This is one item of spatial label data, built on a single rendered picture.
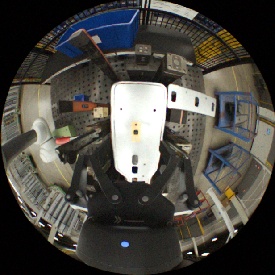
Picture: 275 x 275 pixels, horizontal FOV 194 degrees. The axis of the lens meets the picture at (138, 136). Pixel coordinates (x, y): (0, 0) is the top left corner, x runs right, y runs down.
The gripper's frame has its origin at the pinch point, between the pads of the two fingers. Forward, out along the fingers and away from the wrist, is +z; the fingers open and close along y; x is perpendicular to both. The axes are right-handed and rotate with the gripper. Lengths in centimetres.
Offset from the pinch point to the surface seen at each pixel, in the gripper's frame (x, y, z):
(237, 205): -398, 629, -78
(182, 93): 17.3, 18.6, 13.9
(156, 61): 50, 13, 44
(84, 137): 1.7, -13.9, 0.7
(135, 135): -1.6, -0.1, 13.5
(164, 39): 42.4, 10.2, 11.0
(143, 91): 15.9, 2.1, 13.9
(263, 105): 329, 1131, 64
